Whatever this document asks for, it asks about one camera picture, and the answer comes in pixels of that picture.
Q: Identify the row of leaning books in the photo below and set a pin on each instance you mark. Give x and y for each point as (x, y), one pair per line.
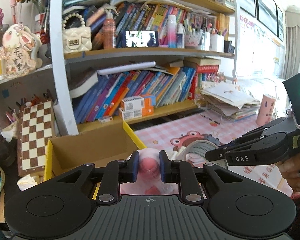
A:
(96, 95)

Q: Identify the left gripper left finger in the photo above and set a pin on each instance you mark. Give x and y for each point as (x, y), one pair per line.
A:
(113, 176)

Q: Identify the white pen holder cup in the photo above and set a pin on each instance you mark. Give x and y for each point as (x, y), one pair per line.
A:
(217, 43)

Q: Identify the small white red box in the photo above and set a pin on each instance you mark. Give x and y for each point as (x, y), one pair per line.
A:
(105, 119)

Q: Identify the person's right hand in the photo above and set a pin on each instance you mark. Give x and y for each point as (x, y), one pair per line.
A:
(290, 171)

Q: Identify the upper orange white box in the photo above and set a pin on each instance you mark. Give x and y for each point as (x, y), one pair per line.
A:
(138, 102)

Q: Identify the stack of papers and booklets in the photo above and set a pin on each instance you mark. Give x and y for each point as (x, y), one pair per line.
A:
(228, 100)

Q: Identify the clear tape roll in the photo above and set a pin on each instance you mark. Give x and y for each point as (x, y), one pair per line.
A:
(195, 152)

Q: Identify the black marker pen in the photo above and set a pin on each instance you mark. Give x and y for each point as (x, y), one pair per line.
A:
(208, 118)

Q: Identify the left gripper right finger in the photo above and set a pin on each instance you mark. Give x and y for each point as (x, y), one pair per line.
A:
(185, 175)

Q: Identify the wooden chessboard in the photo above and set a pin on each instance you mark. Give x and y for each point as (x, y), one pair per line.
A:
(36, 127)

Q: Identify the pink blue gradient bottle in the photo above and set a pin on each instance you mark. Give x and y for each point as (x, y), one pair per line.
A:
(172, 31)

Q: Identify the smartphone on upper shelf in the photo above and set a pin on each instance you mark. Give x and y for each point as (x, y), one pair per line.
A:
(141, 39)

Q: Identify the wooden bookshelf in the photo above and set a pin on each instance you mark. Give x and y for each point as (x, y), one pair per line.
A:
(112, 57)

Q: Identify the white quilted handbag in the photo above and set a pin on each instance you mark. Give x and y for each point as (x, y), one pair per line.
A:
(76, 39)

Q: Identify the orange white box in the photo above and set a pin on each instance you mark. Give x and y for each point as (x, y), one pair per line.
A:
(138, 102)
(137, 113)

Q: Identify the crumpled white tissue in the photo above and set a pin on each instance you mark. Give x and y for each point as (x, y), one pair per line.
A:
(27, 182)

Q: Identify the orange spray bottle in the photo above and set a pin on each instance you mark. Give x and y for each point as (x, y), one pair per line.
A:
(109, 28)

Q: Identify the yellow cardboard box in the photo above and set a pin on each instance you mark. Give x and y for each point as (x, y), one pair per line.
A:
(100, 145)

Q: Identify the lower orange white box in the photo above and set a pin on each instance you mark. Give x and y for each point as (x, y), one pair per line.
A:
(137, 113)

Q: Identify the pink plush pig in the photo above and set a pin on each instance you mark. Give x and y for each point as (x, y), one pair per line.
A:
(148, 180)

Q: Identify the rabbit figurine decoration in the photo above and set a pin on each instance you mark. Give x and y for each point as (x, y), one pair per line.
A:
(20, 51)

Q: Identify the pink cylindrical cup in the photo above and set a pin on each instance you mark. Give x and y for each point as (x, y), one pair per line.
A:
(265, 112)

